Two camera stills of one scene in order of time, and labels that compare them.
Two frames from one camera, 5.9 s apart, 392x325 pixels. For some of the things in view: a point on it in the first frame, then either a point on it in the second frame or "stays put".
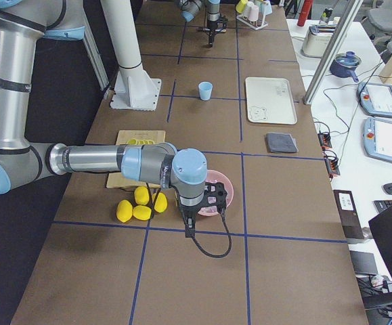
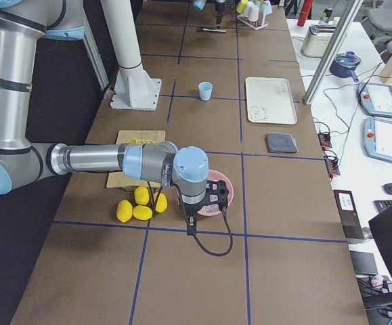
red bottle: [305, 11] stays put
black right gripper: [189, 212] stays put
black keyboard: [380, 205] stays put
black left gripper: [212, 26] -> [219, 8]
